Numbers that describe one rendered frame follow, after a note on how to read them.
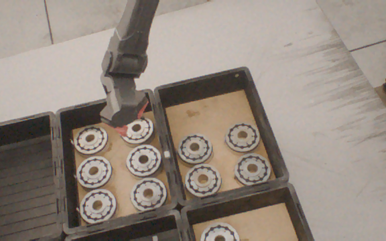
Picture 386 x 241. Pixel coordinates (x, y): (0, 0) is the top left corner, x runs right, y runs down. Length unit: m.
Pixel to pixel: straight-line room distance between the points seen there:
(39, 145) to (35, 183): 0.13
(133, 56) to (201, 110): 0.54
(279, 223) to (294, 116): 0.45
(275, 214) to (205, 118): 0.37
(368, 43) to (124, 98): 2.04
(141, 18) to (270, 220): 0.67
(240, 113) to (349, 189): 0.40
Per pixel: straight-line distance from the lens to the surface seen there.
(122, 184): 1.37
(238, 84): 1.47
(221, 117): 1.44
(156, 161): 1.35
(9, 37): 3.13
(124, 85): 0.98
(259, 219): 1.29
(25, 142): 1.55
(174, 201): 1.21
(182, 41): 1.82
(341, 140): 1.58
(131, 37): 0.93
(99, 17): 3.03
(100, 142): 1.42
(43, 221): 1.40
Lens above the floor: 2.04
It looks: 57 degrees down
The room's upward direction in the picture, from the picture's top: 9 degrees counter-clockwise
